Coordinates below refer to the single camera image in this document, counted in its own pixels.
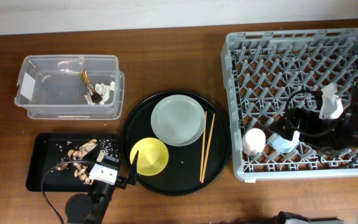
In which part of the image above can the pile of food scraps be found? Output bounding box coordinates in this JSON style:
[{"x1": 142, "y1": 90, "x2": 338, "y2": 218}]
[{"x1": 55, "y1": 139, "x2": 111, "y2": 185}]

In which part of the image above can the pink plastic cup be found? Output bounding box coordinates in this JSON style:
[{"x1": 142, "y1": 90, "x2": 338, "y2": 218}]
[{"x1": 242, "y1": 128, "x2": 266, "y2": 156}]

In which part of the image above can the white tissue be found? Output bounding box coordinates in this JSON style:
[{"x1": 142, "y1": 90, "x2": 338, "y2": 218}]
[{"x1": 85, "y1": 82, "x2": 116, "y2": 105}]

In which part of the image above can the black rectangular tray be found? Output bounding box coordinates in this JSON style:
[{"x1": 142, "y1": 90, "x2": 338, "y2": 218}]
[{"x1": 26, "y1": 133, "x2": 119, "y2": 192}]

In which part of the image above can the blue plastic cup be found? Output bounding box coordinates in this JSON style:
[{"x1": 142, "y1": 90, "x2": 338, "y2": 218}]
[{"x1": 271, "y1": 131, "x2": 300, "y2": 154}]

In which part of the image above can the yellow bowl with food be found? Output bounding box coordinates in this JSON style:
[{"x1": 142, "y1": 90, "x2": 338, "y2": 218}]
[{"x1": 130, "y1": 138, "x2": 169, "y2": 176}]

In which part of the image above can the black cable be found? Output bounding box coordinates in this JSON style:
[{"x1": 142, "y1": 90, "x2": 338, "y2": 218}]
[{"x1": 284, "y1": 90, "x2": 358, "y2": 170}]

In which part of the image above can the black base device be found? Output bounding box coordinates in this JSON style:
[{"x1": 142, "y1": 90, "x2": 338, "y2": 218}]
[{"x1": 274, "y1": 212, "x2": 344, "y2": 224}]

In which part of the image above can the gold snack wrapper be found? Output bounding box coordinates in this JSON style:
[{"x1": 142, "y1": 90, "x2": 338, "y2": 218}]
[{"x1": 80, "y1": 70, "x2": 103, "y2": 104}]

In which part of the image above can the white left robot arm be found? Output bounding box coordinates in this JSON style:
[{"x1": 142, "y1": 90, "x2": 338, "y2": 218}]
[{"x1": 65, "y1": 144, "x2": 139, "y2": 223}]

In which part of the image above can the round black tray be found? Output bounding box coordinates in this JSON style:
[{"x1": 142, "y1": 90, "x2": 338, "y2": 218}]
[{"x1": 119, "y1": 90, "x2": 231, "y2": 196}]

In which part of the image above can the grey dishwasher rack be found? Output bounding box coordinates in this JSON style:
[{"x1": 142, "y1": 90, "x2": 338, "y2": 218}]
[{"x1": 221, "y1": 28, "x2": 358, "y2": 182}]

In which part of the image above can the clear plastic bin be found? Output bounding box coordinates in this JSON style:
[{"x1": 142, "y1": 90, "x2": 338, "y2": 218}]
[{"x1": 14, "y1": 55, "x2": 124, "y2": 120}]

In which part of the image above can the grey plate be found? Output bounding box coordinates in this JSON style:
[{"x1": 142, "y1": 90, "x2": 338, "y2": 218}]
[{"x1": 150, "y1": 95, "x2": 206, "y2": 147}]

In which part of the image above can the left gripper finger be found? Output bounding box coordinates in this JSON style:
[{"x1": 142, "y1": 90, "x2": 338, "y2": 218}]
[
  {"x1": 127, "y1": 151, "x2": 139, "y2": 185},
  {"x1": 85, "y1": 142, "x2": 103, "y2": 162}
]

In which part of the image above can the wooden chopstick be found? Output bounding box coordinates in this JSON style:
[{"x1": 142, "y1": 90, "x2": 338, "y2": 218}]
[
  {"x1": 199, "y1": 111, "x2": 208, "y2": 182},
  {"x1": 201, "y1": 114, "x2": 216, "y2": 184}
]

